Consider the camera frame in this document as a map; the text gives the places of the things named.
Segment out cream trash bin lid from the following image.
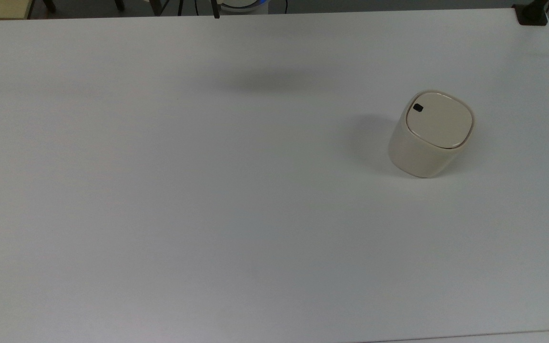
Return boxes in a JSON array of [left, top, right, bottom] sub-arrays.
[[406, 92, 473, 149]]

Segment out cream plastic trash bin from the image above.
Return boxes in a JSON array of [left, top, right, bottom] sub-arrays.
[[388, 90, 475, 179]]

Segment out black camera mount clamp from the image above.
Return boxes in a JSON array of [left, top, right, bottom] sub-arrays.
[[513, 0, 549, 26]]

